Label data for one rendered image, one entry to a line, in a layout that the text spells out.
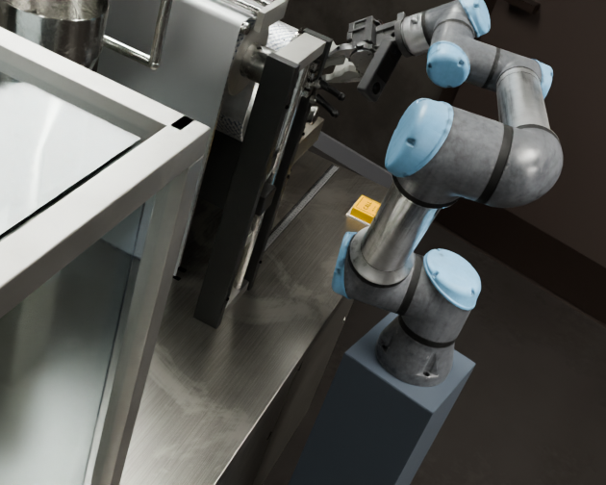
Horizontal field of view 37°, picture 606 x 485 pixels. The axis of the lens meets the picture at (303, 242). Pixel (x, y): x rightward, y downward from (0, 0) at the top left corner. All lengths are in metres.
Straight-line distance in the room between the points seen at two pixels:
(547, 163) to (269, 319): 0.67
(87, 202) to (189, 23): 0.86
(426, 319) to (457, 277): 0.09
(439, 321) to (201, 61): 0.62
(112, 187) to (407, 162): 0.61
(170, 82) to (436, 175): 0.54
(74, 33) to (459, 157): 0.52
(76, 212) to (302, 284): 1.19
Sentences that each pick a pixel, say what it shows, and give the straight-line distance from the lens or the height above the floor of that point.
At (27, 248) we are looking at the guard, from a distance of 0.63.
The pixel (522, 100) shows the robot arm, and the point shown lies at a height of 1.47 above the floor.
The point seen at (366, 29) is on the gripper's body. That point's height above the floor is 1.37.
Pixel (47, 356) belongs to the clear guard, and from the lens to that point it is 0.76.
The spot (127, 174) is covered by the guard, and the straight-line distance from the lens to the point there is 0.72.
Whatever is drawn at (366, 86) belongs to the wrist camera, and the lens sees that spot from 1.70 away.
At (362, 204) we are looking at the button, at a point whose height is 0.92.
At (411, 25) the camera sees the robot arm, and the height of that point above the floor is 1.42.
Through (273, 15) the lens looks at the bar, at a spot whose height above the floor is 1.44.
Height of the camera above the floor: 1.99
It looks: 34 degrees down
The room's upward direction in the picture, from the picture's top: 20 degrees clockwise
